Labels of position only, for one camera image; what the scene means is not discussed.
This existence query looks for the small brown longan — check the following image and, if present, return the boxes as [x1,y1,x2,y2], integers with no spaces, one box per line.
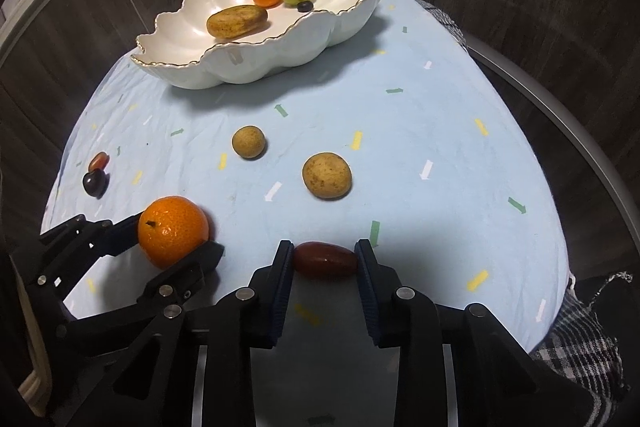
[231,125,266,159]

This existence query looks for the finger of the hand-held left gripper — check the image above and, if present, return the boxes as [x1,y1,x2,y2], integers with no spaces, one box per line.
[24,213,146,303]
[135,241,226,308]

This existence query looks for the white scalloped bowl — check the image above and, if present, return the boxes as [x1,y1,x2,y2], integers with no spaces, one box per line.
[130,0,390,90]

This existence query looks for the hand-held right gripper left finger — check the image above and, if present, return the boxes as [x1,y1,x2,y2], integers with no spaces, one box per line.
[112,240,296,427]

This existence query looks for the grey metal rail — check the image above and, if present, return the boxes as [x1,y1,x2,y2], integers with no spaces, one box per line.
[465,39,640,233]

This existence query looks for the large brown longan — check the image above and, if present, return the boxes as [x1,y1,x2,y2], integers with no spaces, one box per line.
[302,152,353,200]

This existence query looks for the light blue patterned tablecloth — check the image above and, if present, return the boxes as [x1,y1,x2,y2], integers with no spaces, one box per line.
[40,0,573,358]

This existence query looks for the yellow mango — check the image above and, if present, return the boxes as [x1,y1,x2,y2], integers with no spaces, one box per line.
[206,5,268,40]

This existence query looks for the dark purple plum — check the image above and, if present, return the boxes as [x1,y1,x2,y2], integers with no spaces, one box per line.
[82,170,108,198]

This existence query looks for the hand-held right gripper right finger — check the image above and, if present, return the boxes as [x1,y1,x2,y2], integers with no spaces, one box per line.
[355,238,616,427]

